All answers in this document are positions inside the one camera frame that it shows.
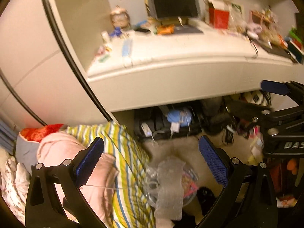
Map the bubble wrap sheet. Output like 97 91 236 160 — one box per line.
155 156 185 220

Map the pink cartoon snack bag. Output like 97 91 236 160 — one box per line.
181 168 198 199

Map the clear trash bin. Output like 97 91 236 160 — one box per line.
144 162 199 208

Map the black notebook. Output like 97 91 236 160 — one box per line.
260 45 297 63

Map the green box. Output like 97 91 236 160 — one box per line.
289 27 303 50

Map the bag of nuts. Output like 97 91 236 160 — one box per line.
259 29 285 47

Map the pink pillow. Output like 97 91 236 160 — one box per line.
37 132 119 227

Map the white computer mouse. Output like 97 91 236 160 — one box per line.
247 31 259 40

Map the red orange cloth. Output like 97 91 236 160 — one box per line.
19 123 64 143

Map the pink small shelf rack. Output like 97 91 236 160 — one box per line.
248 10 275 28

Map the striped yellow bedsheet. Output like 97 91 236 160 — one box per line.
65 121 156 227

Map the framed picture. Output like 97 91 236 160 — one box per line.
231 3 245 17

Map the white power strip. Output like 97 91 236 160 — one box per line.
141 123 153 137

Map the torn white red box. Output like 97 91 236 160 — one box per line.
204 0 233 29

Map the white desk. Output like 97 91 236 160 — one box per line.
86 30 302 112

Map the blue face mask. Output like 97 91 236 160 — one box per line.
122 38 133 57

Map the round head figurine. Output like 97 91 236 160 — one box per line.
110 5 131 29

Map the black cable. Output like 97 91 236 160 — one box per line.
248 39 260 59

